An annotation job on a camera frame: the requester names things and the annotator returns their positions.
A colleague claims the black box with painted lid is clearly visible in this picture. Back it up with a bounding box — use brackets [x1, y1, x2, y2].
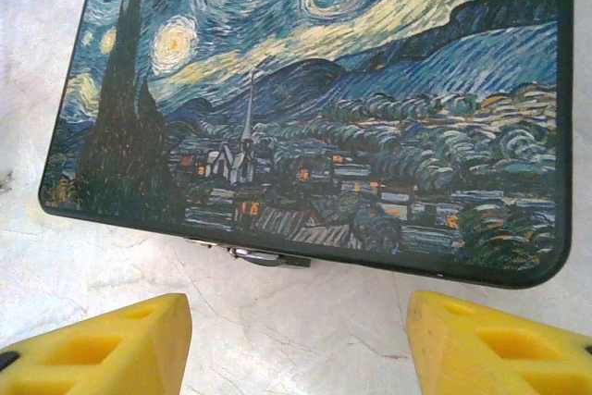
[38, 0, 574, 290]

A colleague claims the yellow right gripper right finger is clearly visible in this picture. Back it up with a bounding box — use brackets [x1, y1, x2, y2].
[406, 290, 592, 395]

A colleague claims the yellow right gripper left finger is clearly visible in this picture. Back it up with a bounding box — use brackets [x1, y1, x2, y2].
[0, 292, 193, 395]

